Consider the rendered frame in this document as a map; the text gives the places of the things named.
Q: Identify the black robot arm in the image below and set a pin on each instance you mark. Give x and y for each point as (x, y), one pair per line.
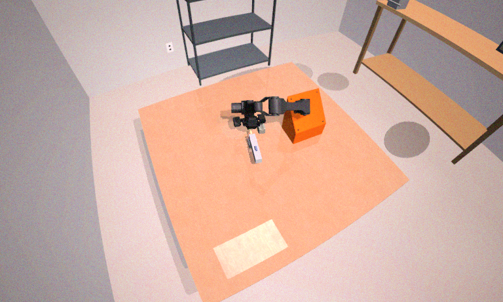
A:
(277, 106)

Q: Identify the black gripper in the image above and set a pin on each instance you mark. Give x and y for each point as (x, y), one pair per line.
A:
(237, 121)

